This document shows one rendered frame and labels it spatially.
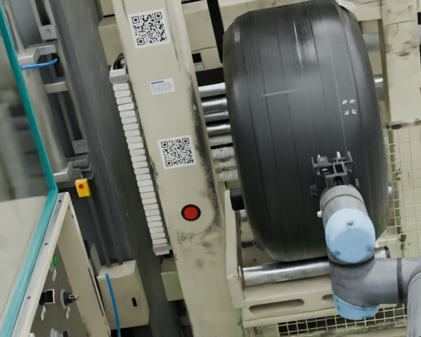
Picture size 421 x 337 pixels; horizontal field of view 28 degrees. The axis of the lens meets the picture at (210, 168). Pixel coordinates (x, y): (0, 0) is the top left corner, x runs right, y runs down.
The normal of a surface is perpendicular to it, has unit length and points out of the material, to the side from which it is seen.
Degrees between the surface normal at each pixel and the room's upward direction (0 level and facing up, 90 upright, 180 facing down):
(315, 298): 90
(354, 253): 83
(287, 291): 0
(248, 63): 34
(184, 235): 90
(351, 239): 83
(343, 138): 68
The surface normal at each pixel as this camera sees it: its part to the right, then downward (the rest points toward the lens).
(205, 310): 0.00, 0.47
